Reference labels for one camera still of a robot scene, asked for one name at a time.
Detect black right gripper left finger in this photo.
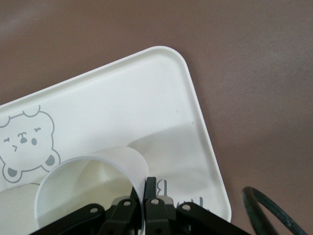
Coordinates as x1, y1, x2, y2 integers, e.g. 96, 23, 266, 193
29, 187, 140, 235

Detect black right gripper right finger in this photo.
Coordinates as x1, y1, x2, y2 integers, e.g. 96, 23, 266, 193
144, 177, 247, 235

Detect white plastic cup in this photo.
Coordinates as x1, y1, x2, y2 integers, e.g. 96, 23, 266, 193
34, 146, 150, 235

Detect white tray with bear print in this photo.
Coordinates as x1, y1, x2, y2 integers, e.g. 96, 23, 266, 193
0, 45, 232, 235

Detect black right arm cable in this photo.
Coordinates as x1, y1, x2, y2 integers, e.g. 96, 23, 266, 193
241, 187, 309, 235

